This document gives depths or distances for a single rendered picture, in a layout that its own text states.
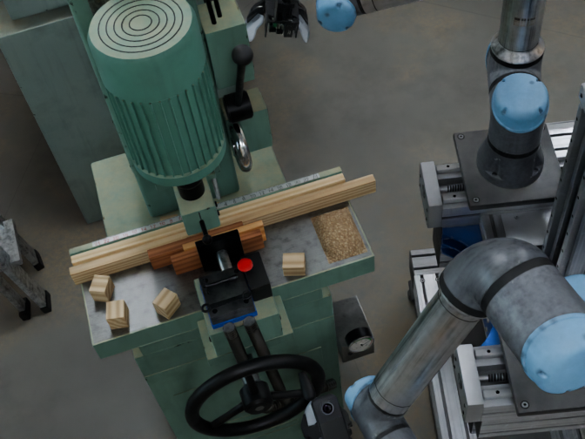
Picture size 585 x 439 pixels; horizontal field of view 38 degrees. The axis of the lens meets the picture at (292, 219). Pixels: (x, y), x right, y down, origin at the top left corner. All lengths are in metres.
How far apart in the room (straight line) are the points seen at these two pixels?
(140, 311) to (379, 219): 1.34
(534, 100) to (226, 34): 0.66
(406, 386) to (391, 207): 1.63
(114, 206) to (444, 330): 1.02
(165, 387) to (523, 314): 1.03
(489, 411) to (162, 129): 0.87
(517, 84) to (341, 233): 0.49
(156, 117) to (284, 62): 2.08
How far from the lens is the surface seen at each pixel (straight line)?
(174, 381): 1.96
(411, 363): 1.34
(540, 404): 1.72
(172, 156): 1.48
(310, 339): 1.97
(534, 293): 1.15
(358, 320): 2.01
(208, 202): 1.67
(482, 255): 1.19
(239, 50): 1.37
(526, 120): 1.84
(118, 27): 1.39
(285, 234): 1.81
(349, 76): 3.38
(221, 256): 1.72
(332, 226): 1.78
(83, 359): 2.82
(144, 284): 1.80
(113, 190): 2.10
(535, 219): 2.06
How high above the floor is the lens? 2.37
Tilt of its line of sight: 54 degrees down
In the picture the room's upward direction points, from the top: 9 degrees counter-clockwise
